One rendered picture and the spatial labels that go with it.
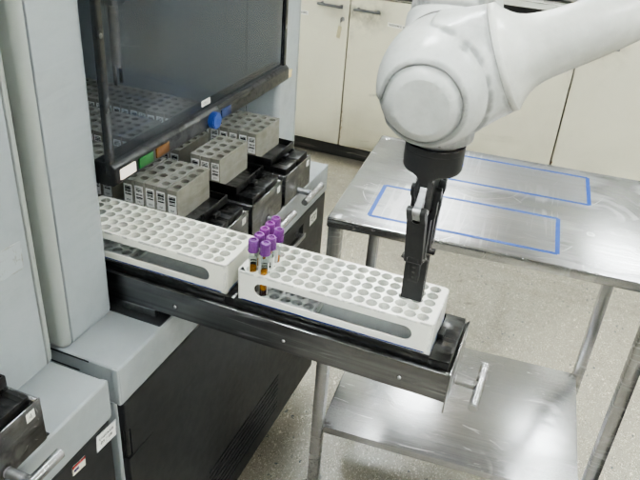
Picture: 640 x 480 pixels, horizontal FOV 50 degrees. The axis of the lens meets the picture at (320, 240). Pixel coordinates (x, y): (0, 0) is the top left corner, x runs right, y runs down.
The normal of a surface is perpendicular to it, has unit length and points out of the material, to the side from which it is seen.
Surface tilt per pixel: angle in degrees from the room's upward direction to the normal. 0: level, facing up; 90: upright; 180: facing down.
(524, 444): 0
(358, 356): 90
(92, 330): 0
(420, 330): 90
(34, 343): 90
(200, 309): 90
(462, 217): 0
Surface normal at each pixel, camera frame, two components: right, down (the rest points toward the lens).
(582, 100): -0.37, 0.45
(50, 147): 0.92, 0.25
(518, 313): 0.07, -0.86
